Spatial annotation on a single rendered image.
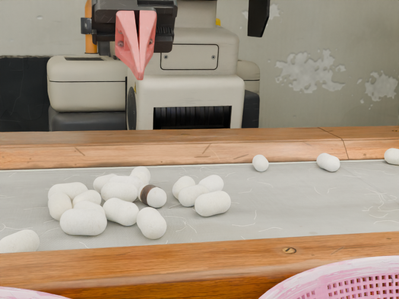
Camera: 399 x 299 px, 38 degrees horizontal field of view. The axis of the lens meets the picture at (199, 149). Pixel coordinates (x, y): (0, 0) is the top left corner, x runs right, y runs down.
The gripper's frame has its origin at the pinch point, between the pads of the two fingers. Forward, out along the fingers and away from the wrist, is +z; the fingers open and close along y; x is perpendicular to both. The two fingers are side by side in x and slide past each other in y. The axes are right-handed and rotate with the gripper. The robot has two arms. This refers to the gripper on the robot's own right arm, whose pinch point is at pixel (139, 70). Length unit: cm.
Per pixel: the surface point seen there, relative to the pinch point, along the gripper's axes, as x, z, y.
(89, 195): -1.4, 17.4, -6.2
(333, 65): 140, -143, 115
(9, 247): -8.1, 25.9, -12.0
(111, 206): -3.3, 19.9, -4.3
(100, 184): 2.6, 13.5, -5.0
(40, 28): 120, -145, -23
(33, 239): -7.2, 24.9, -10.4
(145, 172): 3.1, 12.0, -0.2
